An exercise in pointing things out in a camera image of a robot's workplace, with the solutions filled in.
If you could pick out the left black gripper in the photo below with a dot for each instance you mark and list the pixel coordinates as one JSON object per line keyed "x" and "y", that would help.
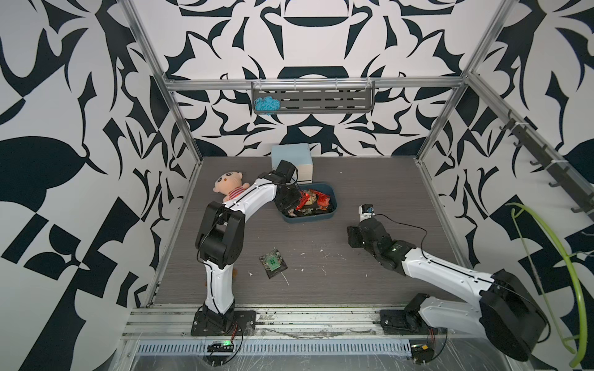
{"x": 295, "y": 197}

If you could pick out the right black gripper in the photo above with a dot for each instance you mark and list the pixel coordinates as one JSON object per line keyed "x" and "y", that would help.
{"x": 352, "y": 231}

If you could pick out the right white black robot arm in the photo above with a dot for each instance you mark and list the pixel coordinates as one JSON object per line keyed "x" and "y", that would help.
{"x": 497, "y": 307}

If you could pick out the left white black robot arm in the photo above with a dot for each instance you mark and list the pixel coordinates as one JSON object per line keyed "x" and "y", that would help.
{"x": 220, "y": 240}

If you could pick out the teal plastic storage box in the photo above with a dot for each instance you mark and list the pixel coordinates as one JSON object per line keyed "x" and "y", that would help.
{"x": 313, "y": 213}

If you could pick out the green floral tea bag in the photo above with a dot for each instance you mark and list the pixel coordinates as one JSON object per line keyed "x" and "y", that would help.
{"x": 273, "y": 263}

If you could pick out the white blue drawer cabinet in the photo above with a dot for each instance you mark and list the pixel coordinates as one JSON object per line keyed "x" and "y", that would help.
{"x": 297, "y": 154}

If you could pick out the pink plush doll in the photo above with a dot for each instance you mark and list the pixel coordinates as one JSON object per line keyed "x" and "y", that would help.
{"x": 231, "y": 185}

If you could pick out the blue scrunchie bundle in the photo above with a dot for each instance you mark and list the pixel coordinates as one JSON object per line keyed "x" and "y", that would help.
{"x": 266, "y": 105}

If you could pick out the right controller board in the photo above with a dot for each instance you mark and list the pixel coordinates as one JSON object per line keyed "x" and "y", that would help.
{"x": 422, "y": 354}

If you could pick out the controller board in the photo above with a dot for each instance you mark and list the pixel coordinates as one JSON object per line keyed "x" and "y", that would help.
{"x": 422, "y": 354}
{"x": 225, "y": 346}

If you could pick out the left controller board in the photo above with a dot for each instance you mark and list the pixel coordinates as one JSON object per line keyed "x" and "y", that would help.
{"x": 225, "y": 346}

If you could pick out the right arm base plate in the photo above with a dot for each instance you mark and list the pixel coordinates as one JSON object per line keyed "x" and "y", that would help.
{"x": 401, "y": 322}

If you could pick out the grey wall shelf rack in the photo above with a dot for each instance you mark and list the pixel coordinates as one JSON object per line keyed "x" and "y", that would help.
{"x": 318, "y": 96}

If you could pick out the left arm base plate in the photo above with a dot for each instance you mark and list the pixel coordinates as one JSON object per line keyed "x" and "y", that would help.
{"x": 207, "y": 322}

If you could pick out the black hook rail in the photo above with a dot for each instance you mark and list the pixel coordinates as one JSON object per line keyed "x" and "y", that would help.
{"x": 549, "y": 160}

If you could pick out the white cable duct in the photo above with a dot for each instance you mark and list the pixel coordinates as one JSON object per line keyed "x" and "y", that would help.
{"x": 287, "y": 347}

